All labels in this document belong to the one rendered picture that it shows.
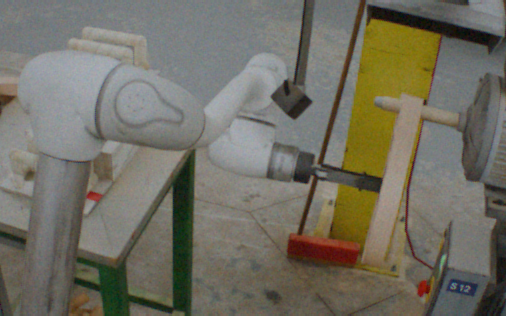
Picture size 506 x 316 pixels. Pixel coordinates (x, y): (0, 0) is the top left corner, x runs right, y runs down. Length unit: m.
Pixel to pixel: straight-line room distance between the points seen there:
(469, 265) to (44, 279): 0.82
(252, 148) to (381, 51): 0.99
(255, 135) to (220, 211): 1.57
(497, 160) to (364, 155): 1.27
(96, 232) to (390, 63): 1.30
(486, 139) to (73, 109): 0.83
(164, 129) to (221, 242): 1.96
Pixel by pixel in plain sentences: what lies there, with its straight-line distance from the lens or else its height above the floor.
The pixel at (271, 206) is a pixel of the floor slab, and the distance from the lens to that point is 3.20.
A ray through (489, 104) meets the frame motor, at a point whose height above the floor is 1.35.
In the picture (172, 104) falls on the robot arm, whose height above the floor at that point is 1.46.
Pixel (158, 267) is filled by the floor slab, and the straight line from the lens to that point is 2.86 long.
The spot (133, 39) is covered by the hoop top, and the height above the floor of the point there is 1.21.
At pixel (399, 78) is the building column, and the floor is 0.89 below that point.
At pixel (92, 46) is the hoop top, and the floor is 1.21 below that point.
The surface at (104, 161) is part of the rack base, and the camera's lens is 1.73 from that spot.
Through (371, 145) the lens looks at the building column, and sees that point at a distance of 2.65.
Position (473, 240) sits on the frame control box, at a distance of 1.44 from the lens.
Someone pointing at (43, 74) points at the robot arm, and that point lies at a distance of 1.15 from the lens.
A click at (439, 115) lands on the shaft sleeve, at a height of 1.26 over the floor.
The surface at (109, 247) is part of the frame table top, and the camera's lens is 1.58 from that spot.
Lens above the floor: 2.00
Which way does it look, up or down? 35 degrees down
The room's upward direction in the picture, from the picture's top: 5 degrees clockwise
